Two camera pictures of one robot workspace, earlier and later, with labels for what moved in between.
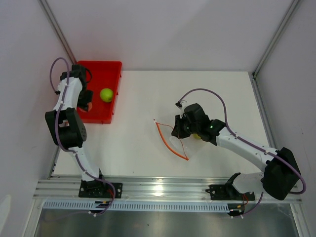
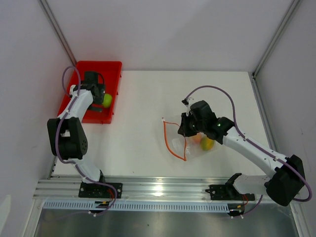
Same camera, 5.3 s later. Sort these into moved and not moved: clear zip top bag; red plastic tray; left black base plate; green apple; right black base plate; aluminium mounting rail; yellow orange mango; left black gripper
Moved: left black gripper; clear zip top bag; yellow orange mango; green apple
Not moved: left black base plate; red plastic tray; aluminium mounting rail; right black base plate
